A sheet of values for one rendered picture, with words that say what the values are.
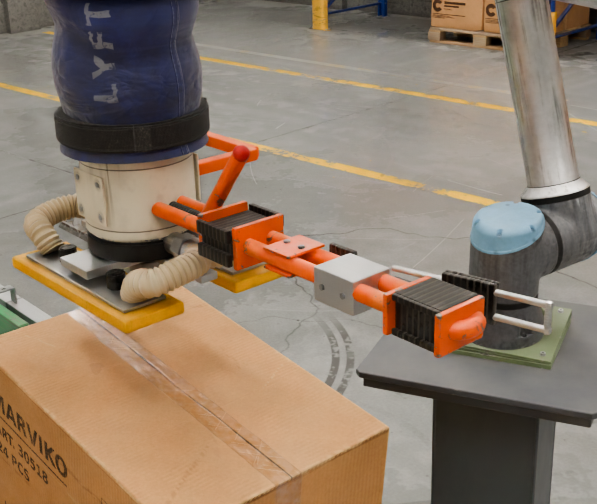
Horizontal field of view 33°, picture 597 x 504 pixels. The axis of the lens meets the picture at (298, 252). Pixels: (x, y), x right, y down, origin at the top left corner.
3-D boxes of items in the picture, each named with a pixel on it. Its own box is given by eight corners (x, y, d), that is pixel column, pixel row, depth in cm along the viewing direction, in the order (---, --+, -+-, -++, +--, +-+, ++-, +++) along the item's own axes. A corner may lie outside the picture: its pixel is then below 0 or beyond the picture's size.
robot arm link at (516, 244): (452, 285, 220) (455, 210, 213) (508, 263, 229) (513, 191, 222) (503, 311, 209) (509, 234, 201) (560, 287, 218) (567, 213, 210)
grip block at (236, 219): (194, 256, 138) (191, 215, 135) (250, 237, 143) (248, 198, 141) (232, 273, 132) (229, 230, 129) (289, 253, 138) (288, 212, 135)
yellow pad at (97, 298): (12, 267, 162) (7, 238, 160) (67, 251, 168) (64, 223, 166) (125, 335, 138) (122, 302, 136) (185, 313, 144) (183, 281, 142)
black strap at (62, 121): (29, 133, 152) (25, 107, 150) (158, 106, 166) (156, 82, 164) (108, 164, 136) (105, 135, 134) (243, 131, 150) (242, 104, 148)
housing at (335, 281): (311, 300, 123) (310, 266, 121) (352, 284, 127) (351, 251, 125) (351, 318, 118) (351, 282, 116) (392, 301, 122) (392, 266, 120)
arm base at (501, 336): (468, 301, 234) (470, 262, 230) (551, 314, 228) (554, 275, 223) (447, 341, 218) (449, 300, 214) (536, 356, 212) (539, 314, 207)
